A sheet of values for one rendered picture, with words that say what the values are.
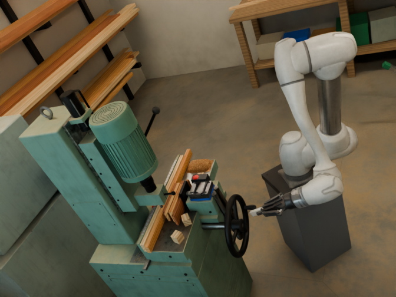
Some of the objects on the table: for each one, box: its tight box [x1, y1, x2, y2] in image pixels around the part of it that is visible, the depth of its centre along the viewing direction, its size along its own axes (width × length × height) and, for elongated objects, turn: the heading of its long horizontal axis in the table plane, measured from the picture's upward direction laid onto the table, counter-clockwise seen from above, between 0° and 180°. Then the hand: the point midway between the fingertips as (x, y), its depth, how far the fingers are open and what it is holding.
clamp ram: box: [179, 180, 191, 207], centre depth 181 cm, size 9×8×9 cm
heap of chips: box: [186, 159, 214, 173], centre depth 203 cm, size 9×14×4 cm, turn 98°
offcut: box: [170, 230, 184, 245], centre depth 166 cm, size 4×4×4 cm
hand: (257, 211), depth 180 cm, fingers closed
